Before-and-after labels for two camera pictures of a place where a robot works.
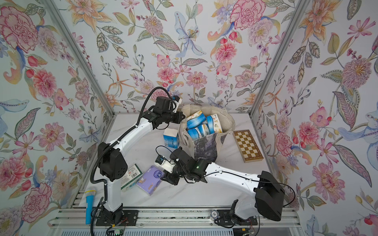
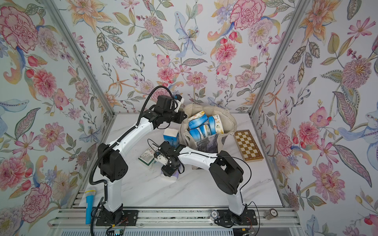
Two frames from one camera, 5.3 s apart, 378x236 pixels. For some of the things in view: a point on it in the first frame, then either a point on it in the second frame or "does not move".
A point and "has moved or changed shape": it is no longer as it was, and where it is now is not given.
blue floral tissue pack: x=204 y=130 does not move
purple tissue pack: x=150 y=180 has moved or changed shape
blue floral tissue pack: x=213 y=124 does not move
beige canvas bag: x=205 y=148 does not move
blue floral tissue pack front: x=194 y=133 does not move
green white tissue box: x=133 y=176 -> x=148 y=158
